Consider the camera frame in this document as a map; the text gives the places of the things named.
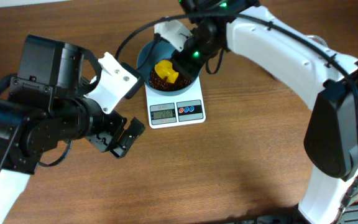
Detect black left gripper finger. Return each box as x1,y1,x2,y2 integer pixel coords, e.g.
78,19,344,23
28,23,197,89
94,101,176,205
109,118,145,159
120,62,144,100

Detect yellow plastic measuring scoop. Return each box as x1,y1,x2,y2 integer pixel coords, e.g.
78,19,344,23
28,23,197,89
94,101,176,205
154,60,179,84

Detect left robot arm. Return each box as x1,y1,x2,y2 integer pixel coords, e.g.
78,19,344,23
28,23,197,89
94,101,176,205
0,35,145,223

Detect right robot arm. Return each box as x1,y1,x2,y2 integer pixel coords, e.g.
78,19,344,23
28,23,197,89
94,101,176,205
172,1,358,223

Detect blue plastic bowl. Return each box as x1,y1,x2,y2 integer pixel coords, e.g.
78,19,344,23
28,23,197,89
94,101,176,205
136,40,198,96

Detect white digital kitchen scale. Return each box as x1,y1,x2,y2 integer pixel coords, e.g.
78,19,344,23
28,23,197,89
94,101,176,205
145,78,206,129

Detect red beans in bowl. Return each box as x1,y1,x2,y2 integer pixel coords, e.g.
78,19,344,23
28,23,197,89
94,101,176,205
149,70,191,91

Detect clear plastic container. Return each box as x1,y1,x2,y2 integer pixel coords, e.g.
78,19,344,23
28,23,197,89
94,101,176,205
307,35,328,47

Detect black right camera cable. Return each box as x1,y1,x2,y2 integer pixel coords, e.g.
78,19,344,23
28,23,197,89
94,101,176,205
114,12,358,200

